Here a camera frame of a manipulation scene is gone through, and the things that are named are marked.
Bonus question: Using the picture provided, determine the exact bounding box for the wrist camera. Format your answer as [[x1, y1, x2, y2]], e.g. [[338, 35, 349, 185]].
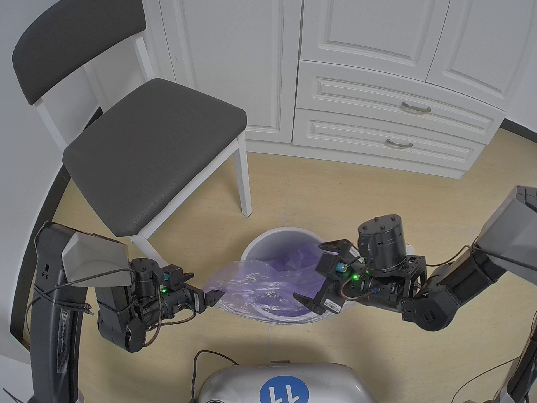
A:
[[161, 265, 195, 291], [316, 252, 362, 285]]

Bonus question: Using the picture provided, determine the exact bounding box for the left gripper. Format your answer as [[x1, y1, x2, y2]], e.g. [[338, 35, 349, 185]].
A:
[[167, 286, 225, 315]]

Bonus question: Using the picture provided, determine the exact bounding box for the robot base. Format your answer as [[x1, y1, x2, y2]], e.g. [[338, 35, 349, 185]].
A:
[[197, 362, 371, 403]]

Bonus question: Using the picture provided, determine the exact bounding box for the grey padded white chair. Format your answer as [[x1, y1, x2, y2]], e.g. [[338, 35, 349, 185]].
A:
[[12, 0, 252, 264]]

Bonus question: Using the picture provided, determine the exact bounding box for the white trash bin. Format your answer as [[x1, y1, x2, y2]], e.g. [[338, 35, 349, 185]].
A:
[[240, 226, 337, 325]]

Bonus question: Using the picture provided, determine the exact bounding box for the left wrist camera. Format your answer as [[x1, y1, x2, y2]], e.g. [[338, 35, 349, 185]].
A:
[[161, 265, 195, 291]]

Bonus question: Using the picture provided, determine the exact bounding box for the white wardrobe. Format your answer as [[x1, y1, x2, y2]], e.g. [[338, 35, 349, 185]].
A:
[[154, 0, 537, 180]]

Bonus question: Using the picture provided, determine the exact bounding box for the black cable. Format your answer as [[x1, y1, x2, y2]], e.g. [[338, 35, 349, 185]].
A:
[[191, 350, 241, 403], [452, 357, 521, 403]]

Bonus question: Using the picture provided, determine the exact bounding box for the purple plastic bag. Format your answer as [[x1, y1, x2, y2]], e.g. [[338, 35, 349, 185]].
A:
[[202, 244, 336, 322]]

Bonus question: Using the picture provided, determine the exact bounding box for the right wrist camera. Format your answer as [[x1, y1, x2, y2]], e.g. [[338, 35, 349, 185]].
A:
[[316, 252, 362, 285]]

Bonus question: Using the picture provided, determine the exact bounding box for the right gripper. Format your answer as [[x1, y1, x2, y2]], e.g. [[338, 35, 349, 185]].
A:
[[292, 238, 403, 315]]

